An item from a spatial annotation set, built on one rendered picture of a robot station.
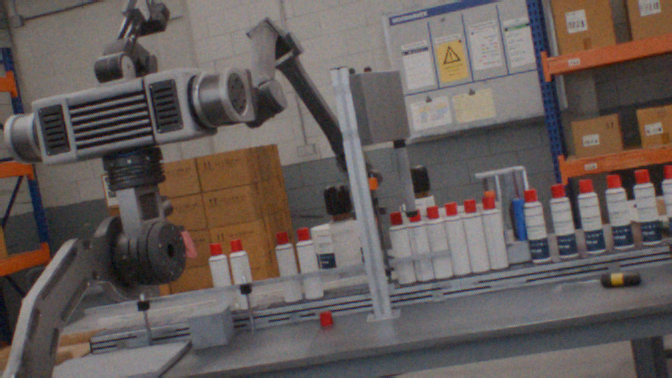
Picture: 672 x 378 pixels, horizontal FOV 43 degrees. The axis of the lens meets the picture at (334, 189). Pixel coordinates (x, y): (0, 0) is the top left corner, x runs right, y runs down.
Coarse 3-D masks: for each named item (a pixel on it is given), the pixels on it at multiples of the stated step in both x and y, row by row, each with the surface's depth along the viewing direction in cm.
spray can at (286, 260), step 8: (280, 232) 242; (280, 240) 242; (280, 248) 241; (288, 248) 241; (280, 256) 241; (288, 256) 241; (280, 264) 242; (288, 264) 241; (280, 272) 242; (288, 272) 241; (296, 272) 243; (296, 280) 242; (288, 288) 242; (296, 288) 242; (288, 296) 242; (296, 296) 242
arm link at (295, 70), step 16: (288, 32) 235; (288, 64) 236; (288, 80) 238; (304, 80) 238; (304, 96) 239; (320, 96) 241; (320, 112) 240; (336, 128) 241; (336, 144) 242; (336, 160) 244
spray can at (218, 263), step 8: (216, 248) 244; (216, 256) 244; (224, 256) 245; (216, 264) 243; (224, 264) 244; (216, 272) 243; (224, 272) 244; (216, 280) 244; (224, 280) 244; (216, 296) 245; (224, 296) 244; (232, 296) 245; (224, 304) 244; (232, 304) 245; (232, 312) 245
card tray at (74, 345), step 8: (64, 336) 266; (72, 336) 266; (80, 336) 266; (88, 336) 266; (64, 344) 267; (72, 344) 266; (80, 344) 265; (88, 344) 263; (0, 352) 258; (8, 352) 262; (64, 352) 240; (72, 352) 254; (80, 352) 252; (88, 352) 250; (0, 360) 257; (56, 360) 240; (64, 360) 240; (0, 368) 242
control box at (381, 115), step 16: (352, 80) 221; (368, 80) 221; (384, 80) 226; (400, 80) 231; (352, 96) 222; (368, 96) 220; (384, 96) 225; (400, 96) 230; (368, 112) 220; (384, 112) 224; (400, 112) 230; (368, 128) 220; (384, 128) 224; (400, 128) 229; (368, 144) 221
